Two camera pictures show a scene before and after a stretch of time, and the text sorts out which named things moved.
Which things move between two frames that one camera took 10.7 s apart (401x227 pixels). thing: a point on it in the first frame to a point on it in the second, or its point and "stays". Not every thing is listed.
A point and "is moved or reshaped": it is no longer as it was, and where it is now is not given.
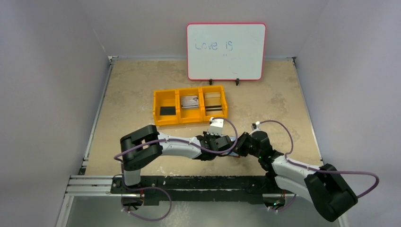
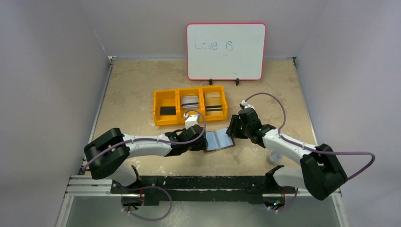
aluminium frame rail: x=91 y=185 stays
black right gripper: x=243 y=143 to x=235 y=126
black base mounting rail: x=159 y=190 stays
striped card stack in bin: x=189 y=102 stays
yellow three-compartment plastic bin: x=189 y=105 stays
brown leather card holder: x=231 y=153 is moved or reshaped
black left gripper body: x=209 y=137 to x=199 y=145
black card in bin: x=167 y=110 stays
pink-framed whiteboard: x=226 y=51 stays
